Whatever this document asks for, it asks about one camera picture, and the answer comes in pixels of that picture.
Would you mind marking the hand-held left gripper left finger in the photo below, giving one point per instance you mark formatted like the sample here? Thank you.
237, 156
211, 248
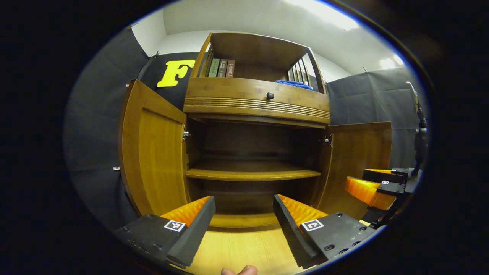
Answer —
196, 225

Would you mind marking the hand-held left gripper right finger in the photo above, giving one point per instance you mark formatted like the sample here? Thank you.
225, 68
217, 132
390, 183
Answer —
290, 229

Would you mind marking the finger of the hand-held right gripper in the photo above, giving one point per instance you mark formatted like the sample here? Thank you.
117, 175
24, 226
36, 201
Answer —
386, 176
366, 191

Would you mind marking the wooden shoe cabinet door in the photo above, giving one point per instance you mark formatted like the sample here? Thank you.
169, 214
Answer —
156, 160
355, 152

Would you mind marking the wooden double-door shoe cabinet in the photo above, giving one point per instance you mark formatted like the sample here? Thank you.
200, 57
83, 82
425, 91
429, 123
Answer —
256, 46

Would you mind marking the metal door hinge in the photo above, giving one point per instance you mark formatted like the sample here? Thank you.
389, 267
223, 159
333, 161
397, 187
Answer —
325, 140
186, 133

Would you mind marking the wooden cabinet shelf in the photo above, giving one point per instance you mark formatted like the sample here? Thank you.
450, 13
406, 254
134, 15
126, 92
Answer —
252, 172

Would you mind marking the small ceiling light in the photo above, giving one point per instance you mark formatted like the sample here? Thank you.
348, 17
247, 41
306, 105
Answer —
389, 62

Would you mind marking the black backdrop cloth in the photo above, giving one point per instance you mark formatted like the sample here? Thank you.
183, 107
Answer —
95, 152

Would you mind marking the blue towel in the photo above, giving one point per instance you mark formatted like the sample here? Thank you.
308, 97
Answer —
294, 84

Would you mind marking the black round drawer knob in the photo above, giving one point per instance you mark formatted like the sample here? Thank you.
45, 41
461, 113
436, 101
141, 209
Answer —
270, 95

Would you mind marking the green book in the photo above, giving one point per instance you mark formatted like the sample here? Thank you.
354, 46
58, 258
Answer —
214, 68

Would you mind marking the dark brown book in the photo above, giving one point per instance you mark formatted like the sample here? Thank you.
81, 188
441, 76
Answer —
222, 68

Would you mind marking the reddish brown book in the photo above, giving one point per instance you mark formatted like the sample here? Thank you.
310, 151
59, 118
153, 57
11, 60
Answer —
230, 68

